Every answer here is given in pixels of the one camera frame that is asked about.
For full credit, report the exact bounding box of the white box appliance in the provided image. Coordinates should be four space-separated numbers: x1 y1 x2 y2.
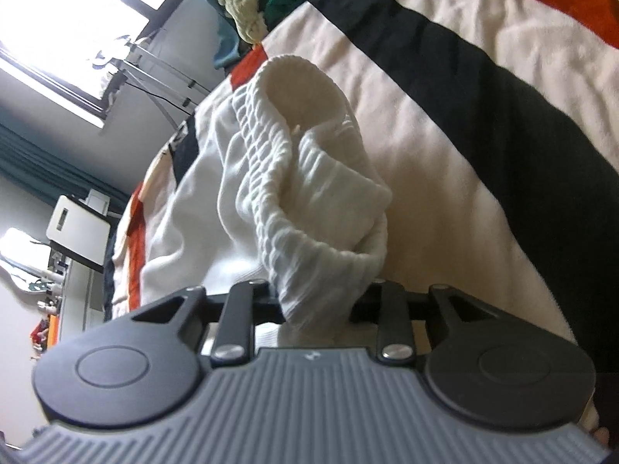
46 189 111 272

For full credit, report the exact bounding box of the white zip-up garment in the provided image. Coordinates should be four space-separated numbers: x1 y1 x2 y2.
108 55 393 349

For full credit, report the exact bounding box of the white metal rack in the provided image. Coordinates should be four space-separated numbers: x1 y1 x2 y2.
92 35 212 129

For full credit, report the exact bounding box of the teal curtain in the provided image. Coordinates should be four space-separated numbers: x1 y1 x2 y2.
1 0 240 210

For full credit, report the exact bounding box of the striped white orange black blanket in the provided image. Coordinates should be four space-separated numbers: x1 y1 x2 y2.
106 0 618 432

